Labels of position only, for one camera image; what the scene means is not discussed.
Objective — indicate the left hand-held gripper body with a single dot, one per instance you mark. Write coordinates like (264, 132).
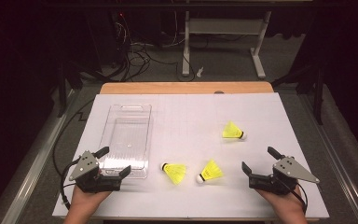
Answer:
(84, 166)

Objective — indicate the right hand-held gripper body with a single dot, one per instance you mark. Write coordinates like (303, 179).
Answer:
(292, 169)

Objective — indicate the clear plastic container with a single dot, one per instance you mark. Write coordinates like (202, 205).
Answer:
(127, 140)

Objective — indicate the yellow shuttlecock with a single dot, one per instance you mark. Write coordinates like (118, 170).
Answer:
(231, 130)
(175, 172)
(211, 171)

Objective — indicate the person's left hand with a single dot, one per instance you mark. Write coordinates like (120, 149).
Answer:
(88, 199)

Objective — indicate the person's right hand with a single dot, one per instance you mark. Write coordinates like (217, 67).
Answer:
(284, 202)

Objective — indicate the white table mat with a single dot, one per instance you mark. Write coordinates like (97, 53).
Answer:
(192, 124)

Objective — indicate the dark metal stand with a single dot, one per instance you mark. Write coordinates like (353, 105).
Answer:
(61, 90)
(318, 93)

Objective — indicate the small white floor object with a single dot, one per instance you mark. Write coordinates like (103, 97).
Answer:
(200, 72)

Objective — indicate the aluminium floor rail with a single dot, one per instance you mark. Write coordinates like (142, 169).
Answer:
(338, 161)
(34, 168)

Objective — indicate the white metal stand frame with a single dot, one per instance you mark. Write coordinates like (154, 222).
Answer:
(186, 46)

